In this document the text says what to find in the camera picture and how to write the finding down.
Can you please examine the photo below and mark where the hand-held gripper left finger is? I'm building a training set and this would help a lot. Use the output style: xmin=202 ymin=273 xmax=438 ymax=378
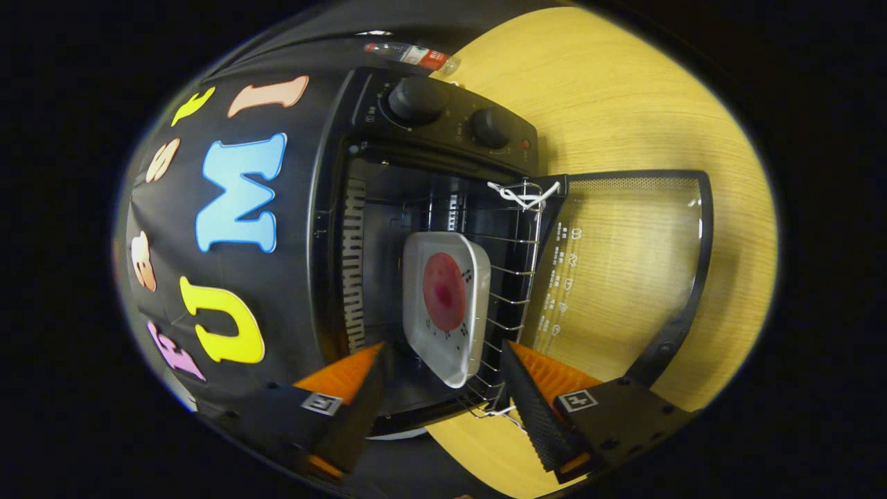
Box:
xmin=208 ymin=341 xmax=394 ymax=482

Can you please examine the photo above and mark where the pink round ham slice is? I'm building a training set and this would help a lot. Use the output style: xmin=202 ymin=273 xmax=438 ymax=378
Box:
xmin=423 ymin=252 xmax=468 ymax=332

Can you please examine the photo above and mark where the plastic water bottle red label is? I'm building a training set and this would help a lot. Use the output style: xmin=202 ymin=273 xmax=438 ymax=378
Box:
xmin=365 ymin=42 xmax=461 ymax=76

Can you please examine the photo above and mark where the white square plate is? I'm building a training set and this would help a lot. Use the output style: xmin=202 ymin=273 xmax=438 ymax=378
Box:
xmin=402 ymin=231 xmax=493 ymax=389

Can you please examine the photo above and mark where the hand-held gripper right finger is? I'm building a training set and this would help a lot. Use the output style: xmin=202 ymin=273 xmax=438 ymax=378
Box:
xmin=499 ymin=340 xmax=694 ymax=486

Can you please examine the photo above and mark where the black toaster oven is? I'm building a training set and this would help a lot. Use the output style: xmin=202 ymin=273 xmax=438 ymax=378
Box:
xmin=308 ymin=66 xmax=714 ymax=439

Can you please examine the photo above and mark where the toaster oven wire rack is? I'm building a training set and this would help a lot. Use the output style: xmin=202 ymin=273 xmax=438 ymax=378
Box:
xmin=443 ymin=182 xmax=545 ymax=417

